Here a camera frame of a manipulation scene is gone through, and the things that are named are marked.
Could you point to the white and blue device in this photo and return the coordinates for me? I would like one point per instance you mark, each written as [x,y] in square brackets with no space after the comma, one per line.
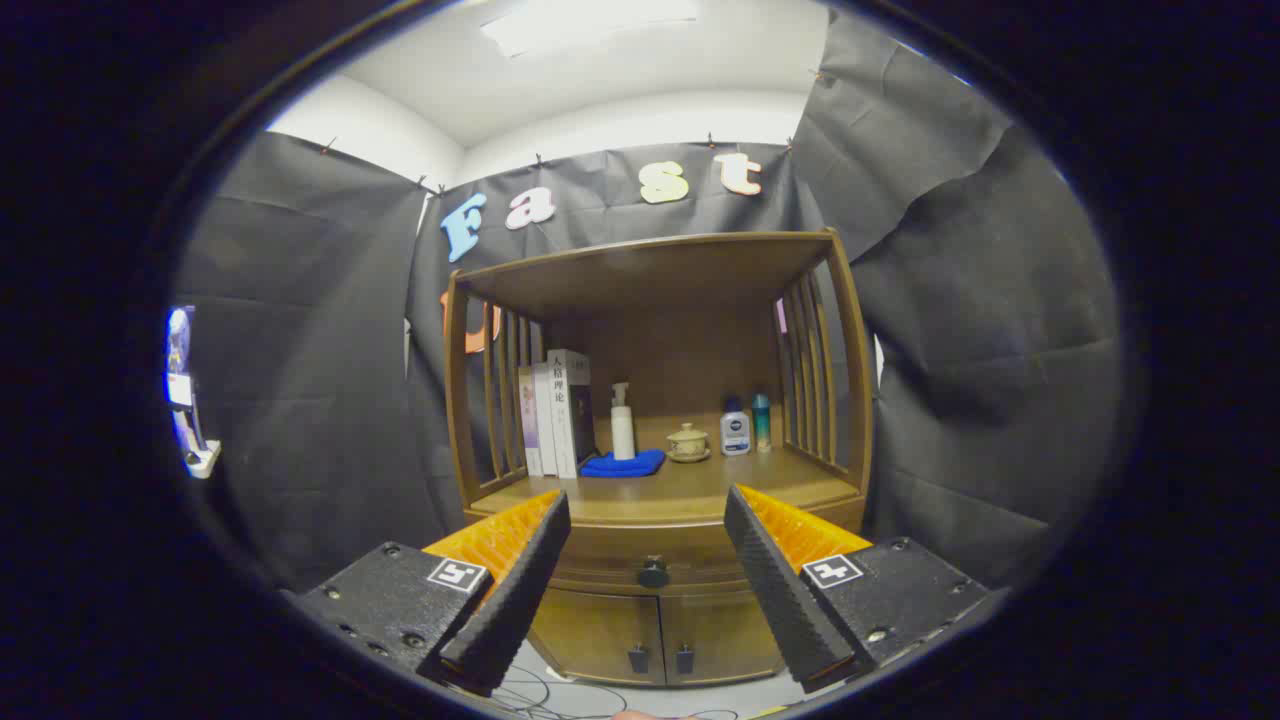
[185,400]

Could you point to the white pump bottle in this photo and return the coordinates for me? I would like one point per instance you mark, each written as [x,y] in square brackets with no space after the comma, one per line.
[623,430]

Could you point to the black drawer knob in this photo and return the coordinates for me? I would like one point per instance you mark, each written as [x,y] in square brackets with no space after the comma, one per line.
[652,573]

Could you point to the pale purple book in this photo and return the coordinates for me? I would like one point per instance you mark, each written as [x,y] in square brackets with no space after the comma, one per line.
[526,420]

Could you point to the ceiling light panel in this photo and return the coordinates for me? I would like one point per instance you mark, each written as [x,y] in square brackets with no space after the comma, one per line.
[590,20]

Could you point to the white lotion bottle blue cap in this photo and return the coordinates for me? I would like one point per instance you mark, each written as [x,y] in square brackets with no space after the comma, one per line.
[735,432]

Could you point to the blue folded cloth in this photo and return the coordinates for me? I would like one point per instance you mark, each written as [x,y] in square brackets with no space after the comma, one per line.
[622,464]

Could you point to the teal slim bottle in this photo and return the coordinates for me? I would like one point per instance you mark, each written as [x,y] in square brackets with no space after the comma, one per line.
[761,422]

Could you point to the ceramic lidded teacup with saucer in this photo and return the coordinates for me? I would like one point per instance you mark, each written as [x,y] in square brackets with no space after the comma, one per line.
[688,441]

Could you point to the wooden drawer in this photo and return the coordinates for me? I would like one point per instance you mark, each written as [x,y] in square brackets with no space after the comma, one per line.
[620,548]

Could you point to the white book with portrait cover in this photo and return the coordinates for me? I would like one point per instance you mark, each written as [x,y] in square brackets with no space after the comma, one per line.
[570,410]

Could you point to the wooden cabinet door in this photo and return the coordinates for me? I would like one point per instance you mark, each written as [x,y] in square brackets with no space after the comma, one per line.
[720,630]
[590,630]

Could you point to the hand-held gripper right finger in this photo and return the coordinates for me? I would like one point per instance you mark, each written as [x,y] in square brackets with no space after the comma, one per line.
[780,590]

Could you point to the wooden cabinet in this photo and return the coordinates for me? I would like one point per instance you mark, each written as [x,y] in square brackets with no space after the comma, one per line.
[690,350]

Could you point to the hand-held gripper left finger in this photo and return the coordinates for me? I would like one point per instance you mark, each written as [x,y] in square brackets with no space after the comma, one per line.
[520,590]

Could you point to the wooden countertop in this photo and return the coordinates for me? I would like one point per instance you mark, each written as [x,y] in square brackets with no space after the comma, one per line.
[690,490]

